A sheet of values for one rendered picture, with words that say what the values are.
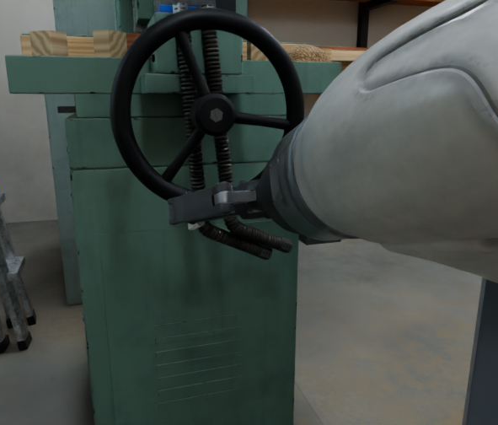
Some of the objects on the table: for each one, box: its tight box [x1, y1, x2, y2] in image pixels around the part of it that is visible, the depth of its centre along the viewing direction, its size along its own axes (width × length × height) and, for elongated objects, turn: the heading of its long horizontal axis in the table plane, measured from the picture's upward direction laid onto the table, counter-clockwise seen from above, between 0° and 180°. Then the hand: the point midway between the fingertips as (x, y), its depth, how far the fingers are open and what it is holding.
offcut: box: [29, 30, 68, 56], centre depth 77 cm, size 4×4×4 cm
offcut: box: [93, 30, 127, 57], centre depth 79 cm, size 4×4×4 cm
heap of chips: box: [286, 45, 335, 62], centre depth 94 cm, size 9×14×4 cm, turn 17°
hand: (249, 212), depth 54 cm, fingers open, 13 cm apart
